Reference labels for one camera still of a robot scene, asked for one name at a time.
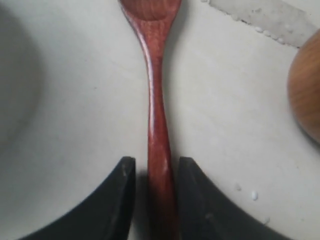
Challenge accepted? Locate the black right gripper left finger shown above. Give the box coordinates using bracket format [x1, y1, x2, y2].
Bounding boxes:
[25, 156, 136, 240]

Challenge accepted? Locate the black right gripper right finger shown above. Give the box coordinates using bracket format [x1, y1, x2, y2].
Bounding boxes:
[177, 156, 286, 240]

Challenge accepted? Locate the brown wooden cup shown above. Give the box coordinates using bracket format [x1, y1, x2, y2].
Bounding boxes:
[287, 30, 320, 143]

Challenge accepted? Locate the red wooden spoon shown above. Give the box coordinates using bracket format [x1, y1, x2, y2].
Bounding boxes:
[119, 0, 181, 240]

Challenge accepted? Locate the clear tape strip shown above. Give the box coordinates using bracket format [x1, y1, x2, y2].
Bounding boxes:
[208, 0, 320, 48]

